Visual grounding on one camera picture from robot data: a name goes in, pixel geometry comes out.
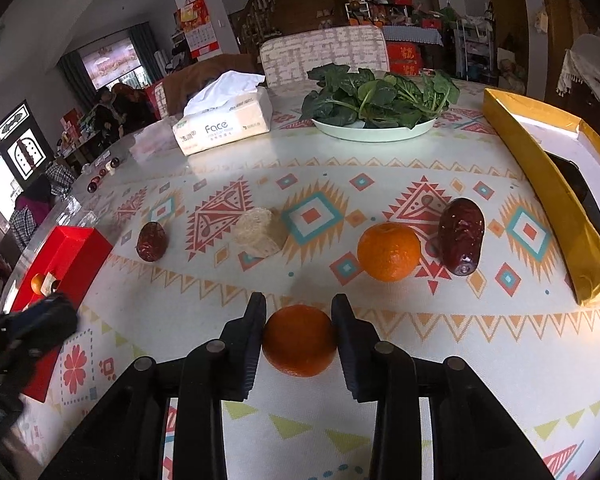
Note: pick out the black smartphone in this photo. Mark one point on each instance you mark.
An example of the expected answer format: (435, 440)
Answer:
(572, 174)

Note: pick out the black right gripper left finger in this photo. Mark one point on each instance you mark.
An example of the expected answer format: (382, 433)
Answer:
(123, 436)

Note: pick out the small dark red date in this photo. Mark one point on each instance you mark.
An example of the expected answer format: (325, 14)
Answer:
(151, 242)

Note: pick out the brown chair with cloth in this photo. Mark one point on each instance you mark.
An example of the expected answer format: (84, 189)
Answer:
(178, 87)

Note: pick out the large dark red date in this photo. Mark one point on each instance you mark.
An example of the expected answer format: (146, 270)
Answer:
(460, 236)

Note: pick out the green leafy vegetables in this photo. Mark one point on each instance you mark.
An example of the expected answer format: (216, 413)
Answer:
(390, 100)

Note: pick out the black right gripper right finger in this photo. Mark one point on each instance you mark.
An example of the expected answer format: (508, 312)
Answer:
(473, 436)

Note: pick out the white tissue pack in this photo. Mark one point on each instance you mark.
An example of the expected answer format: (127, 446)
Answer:
(232, 108)

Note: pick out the orange mandarin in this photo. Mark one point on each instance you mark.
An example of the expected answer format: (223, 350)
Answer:
(37, 283)
(299, 341)
(389, 252)

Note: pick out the red shallow box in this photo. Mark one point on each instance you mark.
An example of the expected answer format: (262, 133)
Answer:
(70, 258)

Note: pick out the white plate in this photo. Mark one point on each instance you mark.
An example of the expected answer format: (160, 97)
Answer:
(357, 132)

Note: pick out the white patterned chair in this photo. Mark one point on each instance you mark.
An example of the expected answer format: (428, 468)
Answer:
(287, 59)

